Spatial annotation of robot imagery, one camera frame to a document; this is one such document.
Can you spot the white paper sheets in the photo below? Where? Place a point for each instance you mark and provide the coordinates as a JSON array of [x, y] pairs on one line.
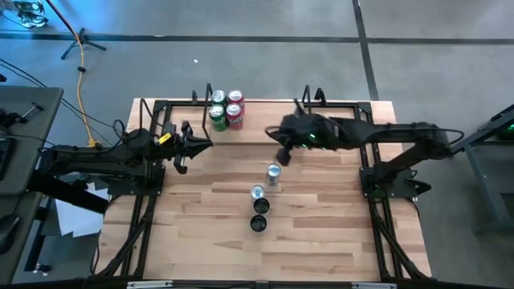
[[76, 221]]

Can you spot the black metal rig frame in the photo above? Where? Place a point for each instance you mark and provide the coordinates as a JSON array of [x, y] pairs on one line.
[[257, 103]]

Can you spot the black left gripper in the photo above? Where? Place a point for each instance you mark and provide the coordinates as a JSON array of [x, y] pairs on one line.
[[176, 144]]

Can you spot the grey desk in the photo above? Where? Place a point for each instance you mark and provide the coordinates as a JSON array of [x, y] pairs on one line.
[[24, 160]]

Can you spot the black keyboard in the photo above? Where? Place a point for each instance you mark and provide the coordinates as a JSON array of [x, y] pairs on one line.
[[5, 158]]

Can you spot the green Sprite can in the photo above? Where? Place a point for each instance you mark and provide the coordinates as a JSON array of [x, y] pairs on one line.
[[219, 120], [219, 97]]

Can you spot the dark grey metal cart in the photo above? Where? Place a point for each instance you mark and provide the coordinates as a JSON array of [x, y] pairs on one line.
[[482, 180]]

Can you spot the black desk clamp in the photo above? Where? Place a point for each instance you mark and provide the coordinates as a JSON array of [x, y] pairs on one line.
[[30, 110]]

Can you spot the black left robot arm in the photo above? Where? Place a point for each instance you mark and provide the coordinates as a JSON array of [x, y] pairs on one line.
[[100, 154]]

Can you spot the black white patterned object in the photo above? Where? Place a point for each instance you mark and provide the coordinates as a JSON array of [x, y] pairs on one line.
[[30, 12]]

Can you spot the orange red Fanta can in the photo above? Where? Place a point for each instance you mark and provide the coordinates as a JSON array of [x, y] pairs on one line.
[[234, 118], [235, 96]]

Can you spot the black metal rack frame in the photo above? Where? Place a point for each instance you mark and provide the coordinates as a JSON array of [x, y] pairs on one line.
[[257, 128]]

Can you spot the black computer mouse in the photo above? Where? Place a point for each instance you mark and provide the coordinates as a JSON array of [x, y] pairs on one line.
[[8, 234]]

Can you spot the black tripod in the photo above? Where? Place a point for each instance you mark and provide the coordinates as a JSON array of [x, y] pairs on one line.
[[82, 40]]

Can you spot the silver metal bracket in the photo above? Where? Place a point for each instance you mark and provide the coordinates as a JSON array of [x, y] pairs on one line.
[[148, 285], [373, 286]]

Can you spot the silver blue Red Bull can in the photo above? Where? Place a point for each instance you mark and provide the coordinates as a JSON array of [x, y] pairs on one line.
[[273, 172], [258, 192]]

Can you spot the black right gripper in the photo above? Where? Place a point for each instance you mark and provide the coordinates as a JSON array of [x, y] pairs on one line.
[[309, 132]]

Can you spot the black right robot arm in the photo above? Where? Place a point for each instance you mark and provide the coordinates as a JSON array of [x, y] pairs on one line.
[[401, 134]]

